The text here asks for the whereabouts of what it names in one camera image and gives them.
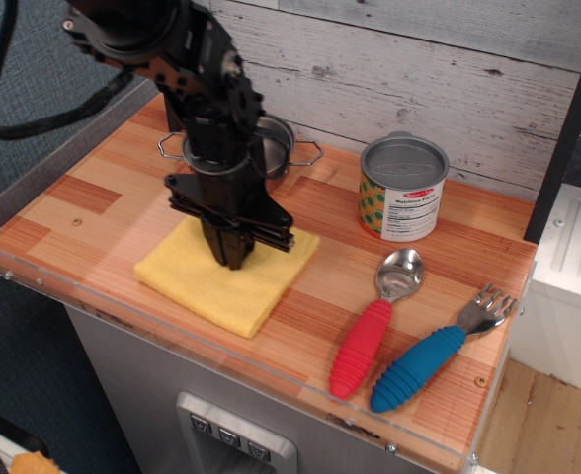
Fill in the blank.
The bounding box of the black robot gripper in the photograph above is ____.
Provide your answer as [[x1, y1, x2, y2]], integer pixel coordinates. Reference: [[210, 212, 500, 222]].
[[164, 157, 294, 271]]

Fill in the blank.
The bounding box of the toy food can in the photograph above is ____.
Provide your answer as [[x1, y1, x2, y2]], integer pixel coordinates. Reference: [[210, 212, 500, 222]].
[[358, 131, 450, 242]]

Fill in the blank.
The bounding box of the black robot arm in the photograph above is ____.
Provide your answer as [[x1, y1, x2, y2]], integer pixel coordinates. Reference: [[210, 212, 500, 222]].
[[66, 1, 293, 270]]

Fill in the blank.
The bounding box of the grey toy fridge cabinet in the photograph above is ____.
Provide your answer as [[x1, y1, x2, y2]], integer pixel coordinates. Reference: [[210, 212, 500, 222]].
[[67, 308, 424, 473]]

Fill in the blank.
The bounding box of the clear acrylic guard rail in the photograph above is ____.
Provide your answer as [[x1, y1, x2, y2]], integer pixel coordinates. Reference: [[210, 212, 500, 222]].
[[0, 83, 485, 473]]

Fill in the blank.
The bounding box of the blue handled fork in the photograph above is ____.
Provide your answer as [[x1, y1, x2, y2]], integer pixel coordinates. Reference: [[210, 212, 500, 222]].
[[370, 283, 519, 414]]

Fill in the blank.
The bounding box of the white toy cabinet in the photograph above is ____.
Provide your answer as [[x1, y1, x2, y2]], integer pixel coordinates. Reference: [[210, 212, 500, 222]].
[[510, 184, 581, 388]]

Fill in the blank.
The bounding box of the black left frame post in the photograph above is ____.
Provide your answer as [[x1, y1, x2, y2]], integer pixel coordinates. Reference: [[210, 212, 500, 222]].
[[157, 84, 192, 132]]

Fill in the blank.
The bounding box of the black frame post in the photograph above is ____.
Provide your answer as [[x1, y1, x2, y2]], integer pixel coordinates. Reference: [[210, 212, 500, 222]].
[[157, 84, 192, 132], [524, 75, 581, 244]]

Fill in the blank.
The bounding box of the black right frame post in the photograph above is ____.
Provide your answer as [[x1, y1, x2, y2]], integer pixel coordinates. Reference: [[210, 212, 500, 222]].
[[524, 75, 581, 244]]

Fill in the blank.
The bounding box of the black braided cable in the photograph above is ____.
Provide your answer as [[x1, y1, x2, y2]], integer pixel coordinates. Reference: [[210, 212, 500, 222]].
[[0, 0, 136, 141]]

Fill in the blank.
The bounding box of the red handled spoon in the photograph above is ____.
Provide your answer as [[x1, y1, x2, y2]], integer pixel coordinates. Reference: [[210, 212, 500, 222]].
[[329, 248, 424, 399]]

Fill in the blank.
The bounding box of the orange cloth at corner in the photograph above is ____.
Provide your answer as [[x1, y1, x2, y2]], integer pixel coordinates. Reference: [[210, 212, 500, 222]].
[[10, 451, 62, 474]]

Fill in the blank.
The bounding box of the yellow cloth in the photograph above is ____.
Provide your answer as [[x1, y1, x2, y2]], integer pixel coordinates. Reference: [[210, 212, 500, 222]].
[[133, 217, 319, 339]]

